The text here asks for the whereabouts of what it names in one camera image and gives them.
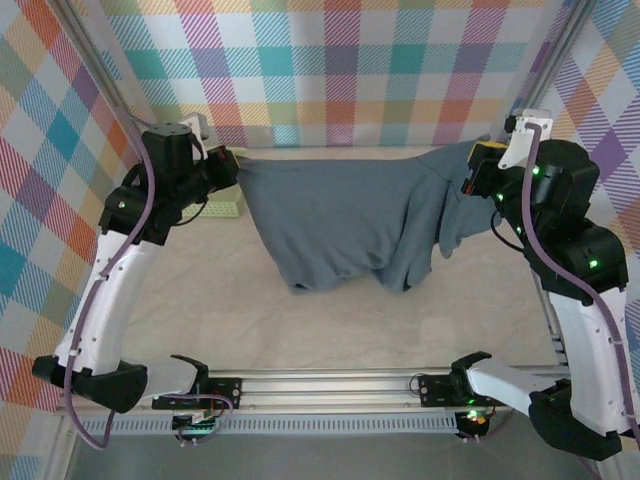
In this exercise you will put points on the grey-blue t-shirt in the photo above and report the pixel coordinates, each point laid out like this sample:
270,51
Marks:
325,215

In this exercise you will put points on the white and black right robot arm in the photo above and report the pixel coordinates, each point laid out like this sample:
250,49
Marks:
585,350

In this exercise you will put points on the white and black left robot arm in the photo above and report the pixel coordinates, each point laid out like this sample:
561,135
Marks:
115,300

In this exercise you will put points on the aluminium frame post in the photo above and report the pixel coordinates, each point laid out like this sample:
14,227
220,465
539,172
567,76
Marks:
100,50
555,50

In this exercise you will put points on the aluminium side base rail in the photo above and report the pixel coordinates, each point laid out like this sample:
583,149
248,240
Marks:
556,345

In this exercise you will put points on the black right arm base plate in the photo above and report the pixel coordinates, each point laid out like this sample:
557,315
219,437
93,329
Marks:
435,390

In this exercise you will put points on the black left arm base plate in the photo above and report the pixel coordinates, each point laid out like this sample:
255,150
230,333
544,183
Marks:
227,392

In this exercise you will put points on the long aluminium mounting rail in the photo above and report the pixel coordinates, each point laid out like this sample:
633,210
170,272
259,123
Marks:
325,390

